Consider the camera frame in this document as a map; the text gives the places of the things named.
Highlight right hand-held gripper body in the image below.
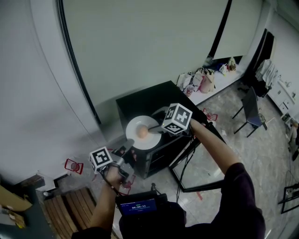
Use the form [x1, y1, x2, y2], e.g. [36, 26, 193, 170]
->
[151, 103, 193, 136]

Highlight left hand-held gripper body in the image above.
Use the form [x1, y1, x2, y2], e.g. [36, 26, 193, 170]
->
[89, 146, 135, 184]

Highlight white plate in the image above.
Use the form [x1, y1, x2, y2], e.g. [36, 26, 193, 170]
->
[125, 115, 163, 150]

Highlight brown egg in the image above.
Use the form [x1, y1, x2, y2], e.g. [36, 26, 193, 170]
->
[136, 125, 149, 139]

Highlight black fridge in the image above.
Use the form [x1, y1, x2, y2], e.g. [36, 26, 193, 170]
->
[115, 80, 227, 193]

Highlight person's left forearm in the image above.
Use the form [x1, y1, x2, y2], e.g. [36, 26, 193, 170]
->
[88, 179, 122, 232]

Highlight person's right forearm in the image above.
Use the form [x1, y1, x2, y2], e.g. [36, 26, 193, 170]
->
[189, 118, 242, 176]

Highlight person's left hand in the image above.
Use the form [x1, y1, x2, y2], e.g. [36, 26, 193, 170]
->
[103, 163, 124, 185]

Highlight red outlined floor sticker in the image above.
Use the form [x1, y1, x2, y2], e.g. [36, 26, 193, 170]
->
[64, 158, 84, 176]
[201, 107, 219, 122]
[118, 174, 136, 196]

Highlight white bag with red print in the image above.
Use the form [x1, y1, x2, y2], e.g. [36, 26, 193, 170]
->
[184, 83, 199, 98]

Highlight white paper shopping bag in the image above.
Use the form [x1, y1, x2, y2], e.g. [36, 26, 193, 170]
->
[176, 71, 195, 91]

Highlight pink shopping bag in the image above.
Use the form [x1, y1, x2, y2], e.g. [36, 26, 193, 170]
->
[198, 68, 216, 94]

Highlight wooden slatted pallet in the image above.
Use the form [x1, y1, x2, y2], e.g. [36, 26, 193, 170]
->
[43, 187, 100, 235]

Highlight black tablet with blue screen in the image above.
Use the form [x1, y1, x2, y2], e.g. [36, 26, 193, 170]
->
[115, 192, 168, 217]

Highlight black chair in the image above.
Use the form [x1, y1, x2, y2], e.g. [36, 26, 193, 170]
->
[232, 86, 268, 138]

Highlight beige handbag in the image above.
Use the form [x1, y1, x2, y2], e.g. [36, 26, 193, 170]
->
[227, 56, 237, 72]

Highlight brown cardboard box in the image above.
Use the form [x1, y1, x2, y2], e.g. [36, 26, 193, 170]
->
[0, 183, 33, 212]

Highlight hanging white clothes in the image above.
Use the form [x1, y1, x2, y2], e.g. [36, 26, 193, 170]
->
[255, 59, 279, 87]

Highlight person's dark clothing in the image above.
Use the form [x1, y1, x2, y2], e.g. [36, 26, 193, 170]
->
[71, 162, 266, 239]

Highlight white cabinet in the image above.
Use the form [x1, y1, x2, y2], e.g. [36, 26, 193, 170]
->
[267, 78, 298, 115]

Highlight small white roller blind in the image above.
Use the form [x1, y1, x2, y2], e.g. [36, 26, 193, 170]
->
[213, 0, 263, 61]

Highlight black metal frame stand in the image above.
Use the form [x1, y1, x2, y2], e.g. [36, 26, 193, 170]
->
[278, 183, 299, 215]

